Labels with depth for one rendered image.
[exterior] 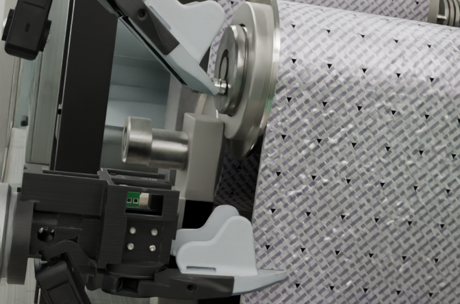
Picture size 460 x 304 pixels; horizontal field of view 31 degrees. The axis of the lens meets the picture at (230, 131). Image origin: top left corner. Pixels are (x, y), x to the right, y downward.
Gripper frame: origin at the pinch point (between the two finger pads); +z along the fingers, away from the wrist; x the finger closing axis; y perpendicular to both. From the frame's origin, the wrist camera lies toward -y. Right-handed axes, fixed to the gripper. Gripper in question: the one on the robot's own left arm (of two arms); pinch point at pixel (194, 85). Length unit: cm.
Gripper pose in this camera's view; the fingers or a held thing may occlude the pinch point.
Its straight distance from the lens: 68.6
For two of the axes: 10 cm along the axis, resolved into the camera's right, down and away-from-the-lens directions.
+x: -2.3, -1.3, 9.6
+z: 6.5, 7.2, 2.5
